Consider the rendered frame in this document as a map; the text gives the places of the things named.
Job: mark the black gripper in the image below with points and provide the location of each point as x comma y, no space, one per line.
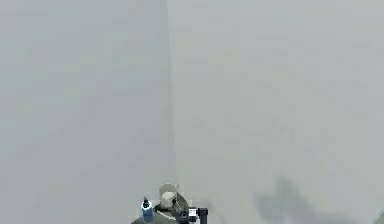
183,217

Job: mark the blue bottle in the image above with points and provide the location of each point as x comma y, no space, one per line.
147,210

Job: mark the olive green table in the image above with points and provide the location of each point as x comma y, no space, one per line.
160,218

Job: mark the white cylinder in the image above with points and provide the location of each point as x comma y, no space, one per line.
168,199

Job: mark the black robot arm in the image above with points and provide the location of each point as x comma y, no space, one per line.
202,215

